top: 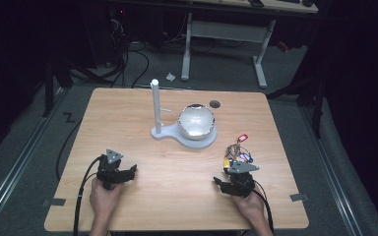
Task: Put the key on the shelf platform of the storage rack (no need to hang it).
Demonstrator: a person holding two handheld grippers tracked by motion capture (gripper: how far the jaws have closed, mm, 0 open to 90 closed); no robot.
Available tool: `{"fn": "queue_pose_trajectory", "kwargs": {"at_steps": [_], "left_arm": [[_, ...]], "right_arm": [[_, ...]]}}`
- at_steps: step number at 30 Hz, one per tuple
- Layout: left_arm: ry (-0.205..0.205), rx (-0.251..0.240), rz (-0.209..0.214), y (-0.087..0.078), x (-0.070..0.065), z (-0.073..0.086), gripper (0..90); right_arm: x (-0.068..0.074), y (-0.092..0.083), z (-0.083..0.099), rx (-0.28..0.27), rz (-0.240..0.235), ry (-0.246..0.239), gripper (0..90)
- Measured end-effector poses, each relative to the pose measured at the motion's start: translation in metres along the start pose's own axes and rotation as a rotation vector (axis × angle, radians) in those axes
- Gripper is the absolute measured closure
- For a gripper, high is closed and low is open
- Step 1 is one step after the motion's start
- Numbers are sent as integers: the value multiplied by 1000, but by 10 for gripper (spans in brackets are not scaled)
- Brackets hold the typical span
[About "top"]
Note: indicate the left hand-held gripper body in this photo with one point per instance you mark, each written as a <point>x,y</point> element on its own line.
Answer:
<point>109,172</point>

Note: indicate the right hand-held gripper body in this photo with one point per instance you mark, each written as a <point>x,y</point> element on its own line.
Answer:
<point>241,180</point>

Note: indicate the bunch of keys with coloured tags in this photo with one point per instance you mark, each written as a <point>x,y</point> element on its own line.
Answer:
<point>238,154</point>

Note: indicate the person's right hand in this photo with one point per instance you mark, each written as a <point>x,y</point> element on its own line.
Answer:
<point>251,206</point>

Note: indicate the person's left hand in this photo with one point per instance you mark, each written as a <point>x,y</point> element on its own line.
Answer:
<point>103,201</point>

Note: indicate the grey tape strip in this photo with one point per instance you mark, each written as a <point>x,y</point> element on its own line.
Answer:
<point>299,197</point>
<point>56,202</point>

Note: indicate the silver metal bowl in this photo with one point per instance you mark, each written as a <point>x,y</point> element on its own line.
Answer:
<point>196,122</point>

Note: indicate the white stand with pole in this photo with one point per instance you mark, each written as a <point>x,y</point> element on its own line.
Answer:
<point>157,108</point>

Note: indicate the black round table grommet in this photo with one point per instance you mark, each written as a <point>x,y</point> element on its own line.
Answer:
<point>214,104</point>

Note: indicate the crumpled white paper scrap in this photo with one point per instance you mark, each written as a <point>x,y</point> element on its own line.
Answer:
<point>170,77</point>

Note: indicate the small red object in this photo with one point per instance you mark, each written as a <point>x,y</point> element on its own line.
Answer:
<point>282,46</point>

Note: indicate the grey desk with metal legs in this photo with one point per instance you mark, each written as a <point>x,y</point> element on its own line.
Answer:
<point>226,31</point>

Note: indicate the metal floor rail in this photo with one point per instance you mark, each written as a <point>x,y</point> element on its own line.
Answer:
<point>16,164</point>
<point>331,170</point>

